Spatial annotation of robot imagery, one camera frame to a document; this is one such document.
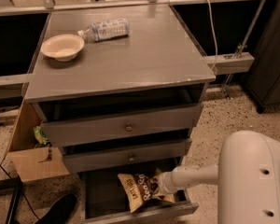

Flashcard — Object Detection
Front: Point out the grey drawer cabinet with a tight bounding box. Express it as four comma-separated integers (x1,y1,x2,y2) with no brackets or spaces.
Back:
23,4,217,224

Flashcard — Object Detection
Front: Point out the brown SeaSalt chip bag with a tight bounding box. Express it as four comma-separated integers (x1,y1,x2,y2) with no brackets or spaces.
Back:
118,169,175,213

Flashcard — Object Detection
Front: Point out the grey drawer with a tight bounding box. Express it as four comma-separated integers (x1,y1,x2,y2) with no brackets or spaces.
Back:
63,138,192,173
33,103,203,147
82,159,198,224

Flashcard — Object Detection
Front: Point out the grey metal frame rail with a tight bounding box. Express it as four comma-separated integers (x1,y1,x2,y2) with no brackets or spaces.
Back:
0,0,273,89

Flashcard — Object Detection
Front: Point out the clear plastic water bottle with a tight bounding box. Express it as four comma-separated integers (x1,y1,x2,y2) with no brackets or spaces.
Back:
77,18,130,42

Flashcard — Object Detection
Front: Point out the white paper bowl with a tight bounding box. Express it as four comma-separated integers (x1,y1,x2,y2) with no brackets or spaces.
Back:
40,35,85,62

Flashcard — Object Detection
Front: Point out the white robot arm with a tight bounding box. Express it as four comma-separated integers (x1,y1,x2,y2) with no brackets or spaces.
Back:
158,131,280,224

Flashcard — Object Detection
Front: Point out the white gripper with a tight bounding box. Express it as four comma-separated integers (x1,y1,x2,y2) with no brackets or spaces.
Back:
157,167,185,194

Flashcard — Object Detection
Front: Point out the grey top drawer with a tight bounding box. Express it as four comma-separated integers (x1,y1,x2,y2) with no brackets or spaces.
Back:
33,103,203,147

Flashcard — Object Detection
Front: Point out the black shoe sole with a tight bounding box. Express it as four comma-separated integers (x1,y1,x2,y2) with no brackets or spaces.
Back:
35,193,77,224

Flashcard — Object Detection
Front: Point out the small green snack bag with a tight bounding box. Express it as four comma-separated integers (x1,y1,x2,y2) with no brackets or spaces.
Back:
34,126,49,145

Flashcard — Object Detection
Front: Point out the grey bottom drawer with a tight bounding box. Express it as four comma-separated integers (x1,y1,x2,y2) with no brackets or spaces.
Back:
82,159,198,224

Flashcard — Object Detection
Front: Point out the dark cabinet at right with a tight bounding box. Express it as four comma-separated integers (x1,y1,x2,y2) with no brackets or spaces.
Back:
244,0,280,114

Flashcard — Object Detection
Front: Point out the black floor cable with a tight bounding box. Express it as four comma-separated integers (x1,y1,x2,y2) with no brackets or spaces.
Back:
0,145,43,224

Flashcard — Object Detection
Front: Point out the white hanging cable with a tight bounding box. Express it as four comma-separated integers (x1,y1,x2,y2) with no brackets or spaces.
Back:
193,0,219,75

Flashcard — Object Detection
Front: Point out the brown cardboard box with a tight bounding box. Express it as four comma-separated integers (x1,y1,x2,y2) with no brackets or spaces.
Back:
7,102,69,182

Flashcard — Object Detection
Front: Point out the grey middle drawer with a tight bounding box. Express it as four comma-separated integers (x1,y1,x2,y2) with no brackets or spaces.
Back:
63,138,192,173

